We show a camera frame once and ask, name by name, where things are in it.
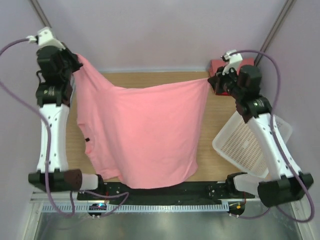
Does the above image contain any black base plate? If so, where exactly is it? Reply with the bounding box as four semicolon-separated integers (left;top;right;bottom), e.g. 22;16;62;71
76;180;256;201

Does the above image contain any folded salmon t-shirt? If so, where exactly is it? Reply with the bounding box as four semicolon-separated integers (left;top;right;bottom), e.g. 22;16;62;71
208;58;254;77

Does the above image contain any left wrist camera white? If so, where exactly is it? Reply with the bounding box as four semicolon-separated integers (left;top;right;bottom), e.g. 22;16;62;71
26;26;66;50

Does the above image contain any left aluminium corner post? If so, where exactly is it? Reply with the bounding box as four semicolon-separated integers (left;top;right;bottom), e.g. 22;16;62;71
29;0;52;28

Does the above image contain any folded red t-shirt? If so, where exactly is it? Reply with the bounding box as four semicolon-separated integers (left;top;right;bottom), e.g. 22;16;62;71
215;92;230;96

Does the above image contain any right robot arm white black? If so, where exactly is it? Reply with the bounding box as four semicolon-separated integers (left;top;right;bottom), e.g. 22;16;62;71
207;65;314;208

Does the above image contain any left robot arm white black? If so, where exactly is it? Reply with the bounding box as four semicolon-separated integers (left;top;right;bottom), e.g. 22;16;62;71
28;46;106;200

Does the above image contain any right aluminium corner post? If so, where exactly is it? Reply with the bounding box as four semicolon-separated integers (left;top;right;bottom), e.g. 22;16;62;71
260;0;297;53

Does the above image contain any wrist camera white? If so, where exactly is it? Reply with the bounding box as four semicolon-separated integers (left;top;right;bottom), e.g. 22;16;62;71
221;49;243;75
26;26;66;50

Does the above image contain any aluminium front rail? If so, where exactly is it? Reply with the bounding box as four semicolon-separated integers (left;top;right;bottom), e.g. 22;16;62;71
30;191;71;204

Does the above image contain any white plastic basket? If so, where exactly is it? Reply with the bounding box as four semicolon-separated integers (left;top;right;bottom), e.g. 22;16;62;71
211;111;293;179

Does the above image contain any aluminium corner post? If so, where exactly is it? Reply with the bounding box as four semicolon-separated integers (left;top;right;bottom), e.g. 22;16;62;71
29;0;52;28
260;0;297;53

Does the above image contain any pink t-shirt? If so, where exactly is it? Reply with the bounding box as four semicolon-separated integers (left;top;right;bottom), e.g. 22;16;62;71
74;55;210;189

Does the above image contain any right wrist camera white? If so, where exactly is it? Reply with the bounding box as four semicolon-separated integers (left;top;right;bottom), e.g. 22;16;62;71
221;49;243;75

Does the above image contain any white slotted cable duct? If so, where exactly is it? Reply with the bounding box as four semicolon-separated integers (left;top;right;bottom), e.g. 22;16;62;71
41;202;230;213

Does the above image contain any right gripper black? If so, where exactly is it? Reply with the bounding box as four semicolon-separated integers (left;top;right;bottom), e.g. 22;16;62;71
209;64;245;100

